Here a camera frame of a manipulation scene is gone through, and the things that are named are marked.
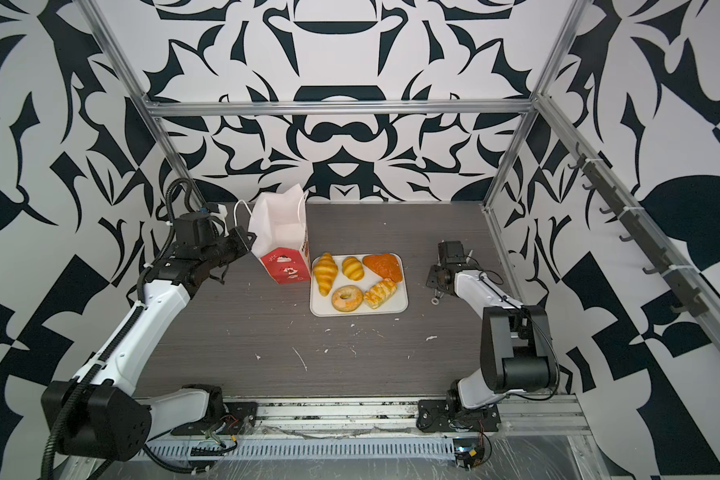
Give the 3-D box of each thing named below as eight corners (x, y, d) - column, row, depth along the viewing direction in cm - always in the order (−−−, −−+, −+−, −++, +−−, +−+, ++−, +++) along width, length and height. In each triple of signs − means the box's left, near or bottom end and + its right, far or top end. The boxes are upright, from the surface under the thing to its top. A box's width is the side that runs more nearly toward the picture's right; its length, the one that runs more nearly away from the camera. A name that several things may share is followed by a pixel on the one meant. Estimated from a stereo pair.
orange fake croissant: (363, 263, 105) (363, 257, 102) (378, 249, 108) (379, 243, 106) (394, 287, 99) (395, 281, 96) (409, 272, 102) (410, 266, 100)
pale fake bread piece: (373, 313, 93) (374, 307, 90) (361, 300, 96) (361, 295, 93) (398, 291, 98) (399, 286, 95) (386, 280, 100) (386, 275, 97)
